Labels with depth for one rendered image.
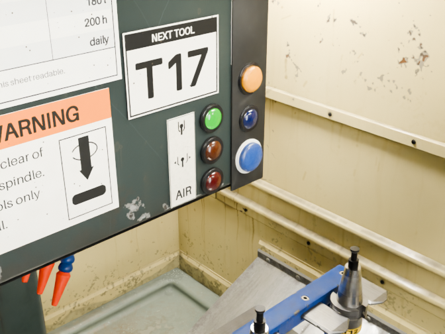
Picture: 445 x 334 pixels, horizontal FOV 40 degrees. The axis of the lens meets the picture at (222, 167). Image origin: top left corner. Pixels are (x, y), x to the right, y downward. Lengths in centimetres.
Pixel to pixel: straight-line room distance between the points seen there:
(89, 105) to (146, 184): 10
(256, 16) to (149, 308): 160
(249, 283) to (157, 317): 39
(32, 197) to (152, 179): 11
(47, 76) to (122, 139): 9
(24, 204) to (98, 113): 9
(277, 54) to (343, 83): 20
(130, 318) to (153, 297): 12
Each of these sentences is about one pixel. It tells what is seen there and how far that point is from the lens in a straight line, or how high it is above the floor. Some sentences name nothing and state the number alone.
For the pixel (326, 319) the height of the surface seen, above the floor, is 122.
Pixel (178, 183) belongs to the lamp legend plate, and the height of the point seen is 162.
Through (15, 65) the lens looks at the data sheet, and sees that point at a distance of 44.
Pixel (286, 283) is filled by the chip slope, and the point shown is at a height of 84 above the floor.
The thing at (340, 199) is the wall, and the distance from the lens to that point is 153.
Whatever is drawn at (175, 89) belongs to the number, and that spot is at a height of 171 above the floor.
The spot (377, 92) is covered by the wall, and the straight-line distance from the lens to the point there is 137.
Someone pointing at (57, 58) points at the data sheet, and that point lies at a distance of 45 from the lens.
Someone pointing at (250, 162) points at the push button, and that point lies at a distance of 60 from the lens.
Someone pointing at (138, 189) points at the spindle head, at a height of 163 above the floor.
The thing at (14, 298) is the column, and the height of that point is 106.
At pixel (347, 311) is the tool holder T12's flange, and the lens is 105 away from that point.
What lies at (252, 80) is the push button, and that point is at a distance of 57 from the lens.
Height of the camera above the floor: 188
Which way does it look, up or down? 26 degrees down
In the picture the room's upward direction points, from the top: straight up
